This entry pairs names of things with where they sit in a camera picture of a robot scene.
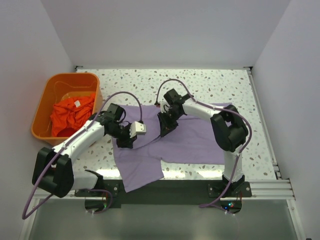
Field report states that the orange plastic bin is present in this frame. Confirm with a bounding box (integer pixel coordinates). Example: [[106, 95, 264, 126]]
[[31, 72, 103, 146]]

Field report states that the purple t shirt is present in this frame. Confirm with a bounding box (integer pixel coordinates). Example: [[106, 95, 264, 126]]
[[112, 105, 224, 192]]

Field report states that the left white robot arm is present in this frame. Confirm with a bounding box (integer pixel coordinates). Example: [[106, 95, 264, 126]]
[[32, 103, 146, 198]]

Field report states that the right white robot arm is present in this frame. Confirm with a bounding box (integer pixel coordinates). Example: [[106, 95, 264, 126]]
[[155, 89, 252, 197]]

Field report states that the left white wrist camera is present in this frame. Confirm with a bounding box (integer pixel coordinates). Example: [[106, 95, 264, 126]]
[[129, 121, 147, 138]]

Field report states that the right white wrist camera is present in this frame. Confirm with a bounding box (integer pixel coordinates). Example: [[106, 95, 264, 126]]
[[160, 101, 171, 113]]

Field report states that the orange t shirt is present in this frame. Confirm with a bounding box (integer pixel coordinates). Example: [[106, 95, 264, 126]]
[[50, 93, 96, 137]]

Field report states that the aluminium frame rail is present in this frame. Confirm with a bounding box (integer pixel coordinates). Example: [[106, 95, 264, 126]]
[[33, 179, 296, 200]]

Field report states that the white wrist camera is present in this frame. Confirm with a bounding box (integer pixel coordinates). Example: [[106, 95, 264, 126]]
[[160, 101, 171, 113], [129, 121, 147, 138]]

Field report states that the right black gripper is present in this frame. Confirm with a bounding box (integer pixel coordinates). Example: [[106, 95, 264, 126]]
[[157, 108, 183, 137]]

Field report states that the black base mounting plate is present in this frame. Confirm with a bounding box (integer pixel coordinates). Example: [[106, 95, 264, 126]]
[[74, 178, 253, 215]]

